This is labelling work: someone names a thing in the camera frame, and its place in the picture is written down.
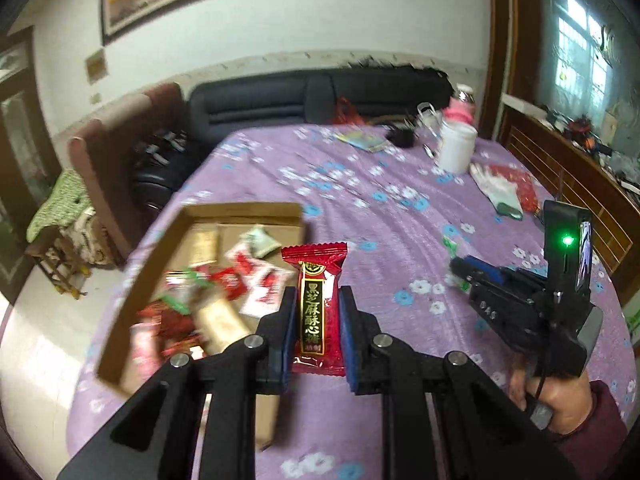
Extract white green snack packet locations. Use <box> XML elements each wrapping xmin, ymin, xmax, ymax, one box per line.
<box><xmin>240</xmin><ymin>224</ymin><xmax>282</xmax><ymax>259</ymax></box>

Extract small framed wall plaque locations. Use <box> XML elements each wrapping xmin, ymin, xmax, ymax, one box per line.
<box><xmin>85</xmin><ymin>49</ymin><xmax>108</xmax><ymax>84</ymax></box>

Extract colourful booklet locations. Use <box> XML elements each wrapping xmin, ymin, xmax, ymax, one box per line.
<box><xmin>334</xmin><ymin>130</ymin><xmax>390</xmax><ymax>153</ymax></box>

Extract black devices on sofa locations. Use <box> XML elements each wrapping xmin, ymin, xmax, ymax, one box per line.
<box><xmin>134</xmin><ymin>130</ymin><xmax>188</xmax><ymax>168</ymax></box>

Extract white plastic jar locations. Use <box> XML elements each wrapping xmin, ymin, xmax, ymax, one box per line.
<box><xmin>436</xmin><ymin>120</ymin><xmax>477</xmax><ymax>174</ymax></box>

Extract small wooden stool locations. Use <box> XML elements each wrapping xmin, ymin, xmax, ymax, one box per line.
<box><xmin>25</xmin><ymin>226</ymin><xmax>91</xmax><ymax>300</ymax></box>

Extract pink thermos bottle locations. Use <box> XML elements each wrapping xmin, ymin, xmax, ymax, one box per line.
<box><xmin>442</xmin><ymin>84</ymin><xmax>475</xmax><ymax>125</ymax></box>

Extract person right hand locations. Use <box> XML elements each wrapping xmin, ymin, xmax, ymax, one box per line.
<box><xmin>508</xmin><ymin>354</ymin><xmax>593</xmax><ymax>434</ymax></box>

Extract red white snack packet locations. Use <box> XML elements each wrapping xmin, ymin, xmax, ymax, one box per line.
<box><xmin>240</xmin><ymin>266</ymin><xmax>294</xmax><ymax>318</ymax></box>
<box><xmin>224</xmin><ymin>242</ymin><xmax>265</xmax><ymax>286</ymax></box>

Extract wooden sideboard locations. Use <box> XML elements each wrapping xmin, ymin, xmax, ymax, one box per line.
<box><xmin>499</xmin><ymin>106</ymin><xmax>640</xmax><ymax>304</ymax></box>

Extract shallow cardboard box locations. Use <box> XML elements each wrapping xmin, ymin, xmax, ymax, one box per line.
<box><xmin>95</xmin><ymin>201</ymin><xmax>306</xmax><ymax>451</ymax></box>

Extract maroon sleeve forearm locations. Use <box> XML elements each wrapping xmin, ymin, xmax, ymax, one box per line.
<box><xmin>549</xmin><ymin>380</ymin><xmax>627</xmax><ymax>479</ymax></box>

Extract red sesame candy bar packet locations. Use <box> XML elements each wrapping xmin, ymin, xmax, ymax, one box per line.
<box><xmin>281</xmin><ymin>242</ymin><xmax>348</xmax><ymax>376</ymax></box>

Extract red bag on sofa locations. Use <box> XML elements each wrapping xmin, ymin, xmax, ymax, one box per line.
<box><xmin>333</xmin><ymin>98</ymin><xmax>366</xmax><ymax>126</ymax></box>

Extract wooden glass double door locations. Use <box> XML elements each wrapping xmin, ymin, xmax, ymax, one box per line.
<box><xmin>0</xmin><ymin>27</ymin><xmax>61</xmax><ymax>304</ymax></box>

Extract maroon armchair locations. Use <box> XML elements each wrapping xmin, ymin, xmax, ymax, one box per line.
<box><xmin>67</xmin><ymin>81</ymin><xmax>186</xmax><ymax>260</ymax></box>

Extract green candy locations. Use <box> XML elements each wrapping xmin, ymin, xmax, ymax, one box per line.
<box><xmin>442</xmin><ymin>236</ymin><xmax>470</xmax><ymax>294</ymax></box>

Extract small red candy packet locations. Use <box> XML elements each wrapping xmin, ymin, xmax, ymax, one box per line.
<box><xmin>208</xmin><ymin>266</ymin><xmax>247</xmax><ymax>301</ymax></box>

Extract red plastic bag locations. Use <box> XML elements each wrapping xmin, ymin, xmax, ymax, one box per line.
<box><xmin>488</xmin><ymin>165</ymin><xmax>539</xmax><ymax>214</ymax></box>

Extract black leather sofa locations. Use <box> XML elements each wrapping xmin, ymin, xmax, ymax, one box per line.
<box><xmin>130</xmin><ymin>65</ymin><xmax>454</xmax><ymax>212</ymax></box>

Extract green patterned blanket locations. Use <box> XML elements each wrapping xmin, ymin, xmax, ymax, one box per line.
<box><xmin>26</xmin><ymin>168</ymin><xmax>91</xmax><ymax>243</ymax></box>

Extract gripper mounted camera screen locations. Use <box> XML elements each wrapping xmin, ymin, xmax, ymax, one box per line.
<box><xmin>542</xmin><ymin>200</ymin><xmax>593</xmax><ymax>304</ymax></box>

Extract yellow biscuit packet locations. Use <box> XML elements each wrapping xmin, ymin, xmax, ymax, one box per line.
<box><xmin>189</xmin><ymin>230</ymin><xmax>218</xmax><ymax>266</ymax></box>

